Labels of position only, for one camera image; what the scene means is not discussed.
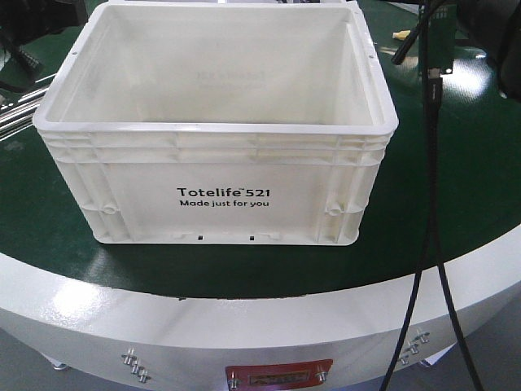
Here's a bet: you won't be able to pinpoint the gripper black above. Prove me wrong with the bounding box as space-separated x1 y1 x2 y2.
1 0 88 45
457 0 520 101

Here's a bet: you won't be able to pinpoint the white plastic Totelife crate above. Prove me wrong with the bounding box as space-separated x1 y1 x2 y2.
33 1 398 245

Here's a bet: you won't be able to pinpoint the right green circuit board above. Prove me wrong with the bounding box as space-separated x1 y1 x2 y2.
418 1 457 75

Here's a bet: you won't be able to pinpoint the small yellow plush piece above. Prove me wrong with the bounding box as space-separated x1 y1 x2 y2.
392 29 411 42

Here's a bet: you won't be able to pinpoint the metal roller rods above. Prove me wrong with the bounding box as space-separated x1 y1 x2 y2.
1 73 56 141

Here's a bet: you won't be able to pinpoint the right bolt cluster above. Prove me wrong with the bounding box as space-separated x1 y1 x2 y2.
398 331 430 366

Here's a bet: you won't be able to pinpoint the bolt cluster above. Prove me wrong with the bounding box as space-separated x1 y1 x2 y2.
120 347 151 384
398 331 430 366

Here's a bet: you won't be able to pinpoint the left bolt cluster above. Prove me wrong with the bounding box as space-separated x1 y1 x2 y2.
120 347 151 384

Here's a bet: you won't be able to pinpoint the red warning label plate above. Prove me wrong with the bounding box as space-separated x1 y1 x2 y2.
225 358 333 390

